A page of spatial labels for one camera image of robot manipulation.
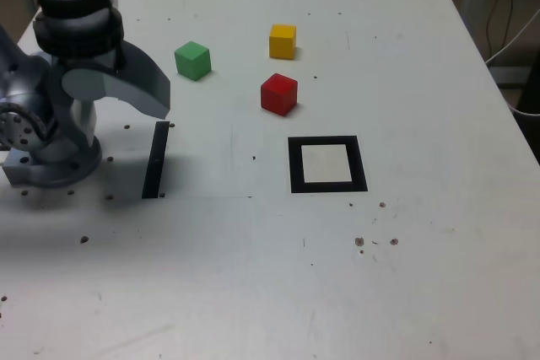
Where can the black tape strip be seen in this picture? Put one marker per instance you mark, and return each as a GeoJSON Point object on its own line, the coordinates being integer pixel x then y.
{"type": "Point", "coordinates": [155, 162]}

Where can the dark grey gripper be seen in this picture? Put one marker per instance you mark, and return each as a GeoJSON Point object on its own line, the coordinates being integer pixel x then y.
{"type": "Point", "coordinates": [88, 61]}

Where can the black tape square outline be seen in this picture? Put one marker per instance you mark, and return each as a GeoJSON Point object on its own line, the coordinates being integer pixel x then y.
{"type": "Point", "coordinates": [295, 166]}

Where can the grey bar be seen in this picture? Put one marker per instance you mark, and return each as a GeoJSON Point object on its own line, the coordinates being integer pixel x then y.
{"type": "Point", "coordinates": [508, 75]}

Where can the red cube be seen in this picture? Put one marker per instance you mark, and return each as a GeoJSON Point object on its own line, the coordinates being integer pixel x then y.
{"type": "Point", "coordinates": [278, 96]}

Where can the green cube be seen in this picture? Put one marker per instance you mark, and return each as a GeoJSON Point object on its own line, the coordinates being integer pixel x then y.
{"type": "Point", "coordinates": [192, 62]}

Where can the yellow cube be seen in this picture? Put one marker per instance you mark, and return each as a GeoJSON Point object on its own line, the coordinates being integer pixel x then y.
{"type": "Point", "coordinates": [282, 46]}

